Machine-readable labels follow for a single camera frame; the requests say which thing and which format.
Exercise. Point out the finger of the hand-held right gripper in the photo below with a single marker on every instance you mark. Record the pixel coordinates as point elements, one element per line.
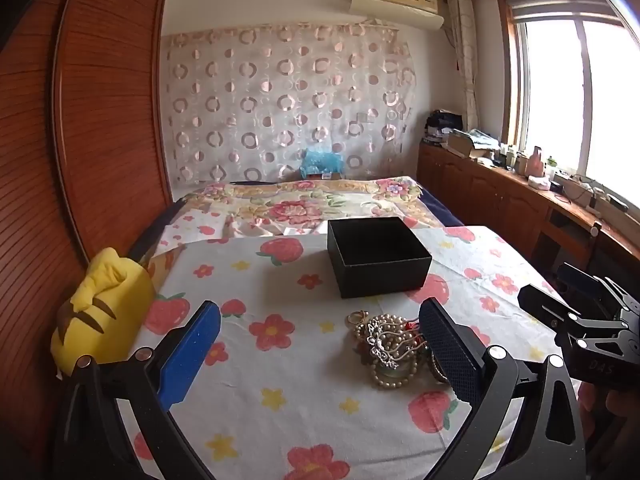
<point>590,285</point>
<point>542,305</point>

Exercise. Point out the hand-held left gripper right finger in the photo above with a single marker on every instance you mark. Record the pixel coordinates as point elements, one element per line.
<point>450,355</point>

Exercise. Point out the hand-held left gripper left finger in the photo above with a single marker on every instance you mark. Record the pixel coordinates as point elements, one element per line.
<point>190,355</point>

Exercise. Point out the green bangle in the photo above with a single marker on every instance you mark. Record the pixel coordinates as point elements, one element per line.
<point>389,373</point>

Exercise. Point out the silver tiara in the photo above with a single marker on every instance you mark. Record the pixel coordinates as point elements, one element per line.
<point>385,352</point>

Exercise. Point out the black box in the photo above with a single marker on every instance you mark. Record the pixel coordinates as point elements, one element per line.
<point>385,272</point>

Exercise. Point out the person's right hand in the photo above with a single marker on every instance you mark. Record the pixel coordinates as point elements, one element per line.
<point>625,415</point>

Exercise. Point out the yellow plush toy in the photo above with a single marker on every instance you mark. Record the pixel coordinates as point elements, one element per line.
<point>115,310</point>

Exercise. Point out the white power strip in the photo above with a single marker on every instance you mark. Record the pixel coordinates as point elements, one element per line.
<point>580,191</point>

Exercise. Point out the strawberry print tablecloth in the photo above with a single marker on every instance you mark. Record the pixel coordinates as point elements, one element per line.
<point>280,410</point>

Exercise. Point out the wooden cabinet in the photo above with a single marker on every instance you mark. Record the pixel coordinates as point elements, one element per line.
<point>490,200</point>

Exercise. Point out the pink bottle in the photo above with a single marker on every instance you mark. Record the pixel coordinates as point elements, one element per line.
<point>536,161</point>

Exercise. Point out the navy bed sheet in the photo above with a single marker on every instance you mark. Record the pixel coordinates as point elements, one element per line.
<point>445,210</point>

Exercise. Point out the cardboard box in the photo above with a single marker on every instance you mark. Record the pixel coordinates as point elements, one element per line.
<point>465,144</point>

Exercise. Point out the floral bed blanket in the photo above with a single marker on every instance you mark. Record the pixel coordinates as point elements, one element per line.
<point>300,205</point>

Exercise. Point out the window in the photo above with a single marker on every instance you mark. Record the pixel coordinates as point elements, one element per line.
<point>555,85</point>

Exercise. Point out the stack of dark clutter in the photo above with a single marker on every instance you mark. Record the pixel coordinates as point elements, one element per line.
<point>442,125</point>

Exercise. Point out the blue plastic bag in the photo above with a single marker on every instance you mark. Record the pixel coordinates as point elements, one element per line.
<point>322,162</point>

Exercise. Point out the checked window curtain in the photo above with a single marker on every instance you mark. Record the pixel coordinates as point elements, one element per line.
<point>464,60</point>

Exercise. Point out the wooden wardrobe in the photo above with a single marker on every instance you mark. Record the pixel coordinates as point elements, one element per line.
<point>100,110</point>

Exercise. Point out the air conditioner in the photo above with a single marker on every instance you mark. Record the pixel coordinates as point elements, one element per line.
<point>395,7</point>

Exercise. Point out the circle pattern wall curtain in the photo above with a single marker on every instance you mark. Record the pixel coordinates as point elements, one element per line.
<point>280,110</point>

